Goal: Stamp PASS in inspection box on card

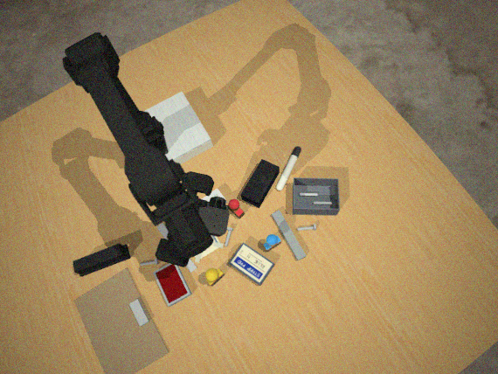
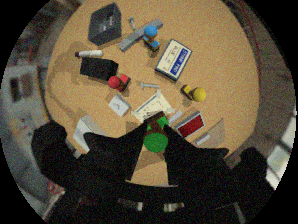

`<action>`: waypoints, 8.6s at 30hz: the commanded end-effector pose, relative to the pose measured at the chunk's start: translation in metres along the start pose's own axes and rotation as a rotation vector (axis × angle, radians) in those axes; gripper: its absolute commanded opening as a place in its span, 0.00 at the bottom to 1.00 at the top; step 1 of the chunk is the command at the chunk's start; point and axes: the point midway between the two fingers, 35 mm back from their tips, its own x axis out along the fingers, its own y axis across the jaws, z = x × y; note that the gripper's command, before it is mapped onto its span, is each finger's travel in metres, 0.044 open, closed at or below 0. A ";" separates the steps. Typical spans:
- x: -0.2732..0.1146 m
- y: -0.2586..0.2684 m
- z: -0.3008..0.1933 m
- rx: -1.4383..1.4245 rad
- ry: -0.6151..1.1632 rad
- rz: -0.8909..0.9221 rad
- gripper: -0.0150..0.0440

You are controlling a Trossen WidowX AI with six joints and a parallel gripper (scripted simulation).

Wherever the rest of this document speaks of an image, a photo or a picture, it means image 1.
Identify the yellow rubber stamp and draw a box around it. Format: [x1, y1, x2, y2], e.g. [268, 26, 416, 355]
[205, 268, 225, 287]

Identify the blue-handled rubber stamp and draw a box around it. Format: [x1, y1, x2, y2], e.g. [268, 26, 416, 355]
[263, 234, 281, 251]

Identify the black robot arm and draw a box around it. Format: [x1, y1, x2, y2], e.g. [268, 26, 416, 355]
[62, 32, 229, 259]

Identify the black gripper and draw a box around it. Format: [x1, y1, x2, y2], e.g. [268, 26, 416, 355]
[156, 171, 214, 267]

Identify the cream paper card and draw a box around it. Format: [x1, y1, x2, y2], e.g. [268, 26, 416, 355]
[195, 236, 223, 263]

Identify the grey flat bar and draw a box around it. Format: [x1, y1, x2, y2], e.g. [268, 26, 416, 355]
[272, 210, 306, 261]
[157, 223, 197, 272]

